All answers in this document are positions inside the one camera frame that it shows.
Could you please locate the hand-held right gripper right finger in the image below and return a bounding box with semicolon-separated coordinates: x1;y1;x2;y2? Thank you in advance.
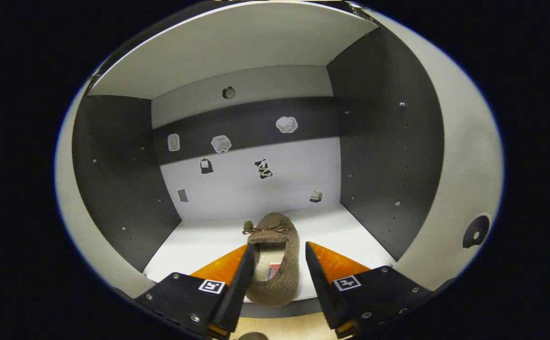
305;241;432;338

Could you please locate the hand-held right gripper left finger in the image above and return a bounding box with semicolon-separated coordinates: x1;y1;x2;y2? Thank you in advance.
136;243;257;340

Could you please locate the white shoe cabinet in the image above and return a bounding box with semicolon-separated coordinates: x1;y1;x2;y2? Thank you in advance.
72;0;446;319

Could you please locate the white cabinet door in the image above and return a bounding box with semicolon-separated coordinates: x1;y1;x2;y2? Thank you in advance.
55;80;155;299
379;12;505;291

